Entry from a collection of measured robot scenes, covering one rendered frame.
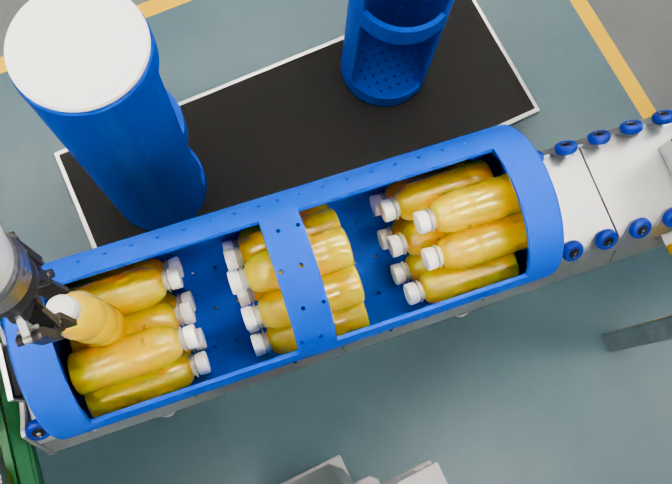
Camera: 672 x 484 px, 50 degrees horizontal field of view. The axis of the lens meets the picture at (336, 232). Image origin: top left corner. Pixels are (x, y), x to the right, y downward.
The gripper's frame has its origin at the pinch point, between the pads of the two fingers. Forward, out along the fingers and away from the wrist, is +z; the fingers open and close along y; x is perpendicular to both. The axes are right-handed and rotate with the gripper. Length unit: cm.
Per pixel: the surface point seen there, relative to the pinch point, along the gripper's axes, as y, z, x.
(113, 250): 10.0, 17.0, -6.2
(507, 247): -9, 22, -68
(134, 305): 1.8, 23.2, -6.1
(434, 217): 0, 18, -57
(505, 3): 92, 135, -145
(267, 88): 79, 121, -49
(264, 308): -5.6, 21.6, -26.1
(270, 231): 4.3, 13.0, -30.5
